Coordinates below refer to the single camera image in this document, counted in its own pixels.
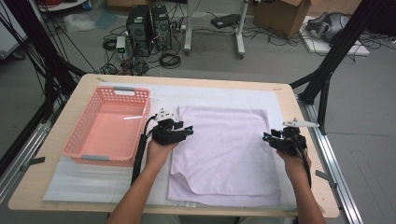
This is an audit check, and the lilac printed towel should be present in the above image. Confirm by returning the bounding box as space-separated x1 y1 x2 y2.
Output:
167 105 286 209

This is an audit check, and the closed cardboard box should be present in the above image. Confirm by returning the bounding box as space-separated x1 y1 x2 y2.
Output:
306 0 363 16
106 0 149 8

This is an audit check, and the person's left hand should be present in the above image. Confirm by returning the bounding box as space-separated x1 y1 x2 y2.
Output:
145 139 180 171

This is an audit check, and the open cardboard box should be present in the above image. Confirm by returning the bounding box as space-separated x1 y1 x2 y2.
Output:
252 0 312 39

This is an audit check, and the small white box device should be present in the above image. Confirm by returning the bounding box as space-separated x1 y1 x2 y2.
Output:
115 35 127 61

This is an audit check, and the pink plastic basket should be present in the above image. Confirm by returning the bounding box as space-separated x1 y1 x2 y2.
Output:
61 86 152 166

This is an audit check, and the white metal stand leg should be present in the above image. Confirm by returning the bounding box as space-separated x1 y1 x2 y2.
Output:
234 0 250 60
182 0 193 57

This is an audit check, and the grey round appliance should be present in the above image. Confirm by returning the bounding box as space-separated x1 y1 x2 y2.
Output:
306 11 351 43

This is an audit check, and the coiled black cable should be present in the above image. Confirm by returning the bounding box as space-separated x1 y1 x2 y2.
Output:
102 38 118 52
101 63 119 76
158 52 182 70

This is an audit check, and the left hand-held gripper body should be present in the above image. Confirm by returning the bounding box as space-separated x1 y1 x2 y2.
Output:
151 107 189 147

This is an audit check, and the clear plastic bag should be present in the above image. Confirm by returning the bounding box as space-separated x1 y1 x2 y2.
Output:
64 12 97 34

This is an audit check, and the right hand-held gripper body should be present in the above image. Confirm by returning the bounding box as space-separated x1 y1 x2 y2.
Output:
268 117 320 157

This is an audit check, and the person's right hand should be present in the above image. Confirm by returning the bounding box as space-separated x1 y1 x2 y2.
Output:
276 149 312 183

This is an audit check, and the round white table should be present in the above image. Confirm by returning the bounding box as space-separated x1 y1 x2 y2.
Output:
37 0 88 13

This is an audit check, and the white cabinet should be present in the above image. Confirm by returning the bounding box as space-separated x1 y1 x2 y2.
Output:
0 0 28 60

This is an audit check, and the grey metal bracket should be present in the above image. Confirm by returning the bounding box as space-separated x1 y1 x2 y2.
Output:
315 169 338 189
20 156 47 173

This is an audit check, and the black metal frame strut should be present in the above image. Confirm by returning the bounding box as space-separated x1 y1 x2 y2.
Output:
289 0 387 135
0 0 87 122

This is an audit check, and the black flat device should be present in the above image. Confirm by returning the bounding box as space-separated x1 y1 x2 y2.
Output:
210 13 241 30

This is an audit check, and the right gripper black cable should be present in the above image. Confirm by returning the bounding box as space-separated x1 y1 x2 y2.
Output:
295 146 313 189

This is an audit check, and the white floor board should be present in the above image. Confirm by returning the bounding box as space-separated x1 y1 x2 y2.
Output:
299 15 371 57

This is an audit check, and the black computer tower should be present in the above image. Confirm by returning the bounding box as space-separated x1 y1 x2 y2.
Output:
125 4 153 58
150 5 173 50

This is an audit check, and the aluminium rail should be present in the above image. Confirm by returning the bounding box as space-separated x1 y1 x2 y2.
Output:
297 99 363 224
0 102 60 203

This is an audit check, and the teal sheet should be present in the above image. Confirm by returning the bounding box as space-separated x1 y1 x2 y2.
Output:
94 8 120 31

